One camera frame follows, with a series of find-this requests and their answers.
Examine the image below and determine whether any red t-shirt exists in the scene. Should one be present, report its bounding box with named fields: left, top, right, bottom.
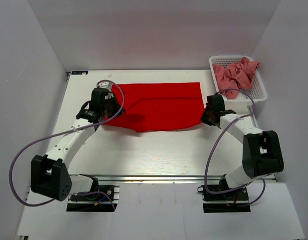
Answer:
left=107, top=82, right=205, bottom=133

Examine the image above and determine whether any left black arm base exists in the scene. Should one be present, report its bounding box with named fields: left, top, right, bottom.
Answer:
left=66, top=174, right=120, bottom=213

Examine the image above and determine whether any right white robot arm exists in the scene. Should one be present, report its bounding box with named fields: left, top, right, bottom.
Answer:
left=201, top=93, right=284, bottom=200

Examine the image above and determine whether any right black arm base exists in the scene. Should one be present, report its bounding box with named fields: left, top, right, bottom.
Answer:
left=197, top=185, right=251, bottom=214

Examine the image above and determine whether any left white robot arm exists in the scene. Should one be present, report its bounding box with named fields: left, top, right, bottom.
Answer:
left=30, top=86, right=124, bottom=201

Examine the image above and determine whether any pink t-shirt in basket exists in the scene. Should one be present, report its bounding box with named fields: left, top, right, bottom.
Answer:
left=212, top=57, right=259, bottom=100

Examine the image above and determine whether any blue label sticker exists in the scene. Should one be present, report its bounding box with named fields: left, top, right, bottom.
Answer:
left=71, top=70, right=88, bottom=75

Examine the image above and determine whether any white plastic basket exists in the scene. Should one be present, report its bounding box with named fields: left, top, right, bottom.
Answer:
left=209, top=55, right=267, bottom=106

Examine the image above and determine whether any aluminium table rail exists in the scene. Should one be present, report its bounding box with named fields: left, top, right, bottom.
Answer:
left=37, top=159, right=277, bottom=183

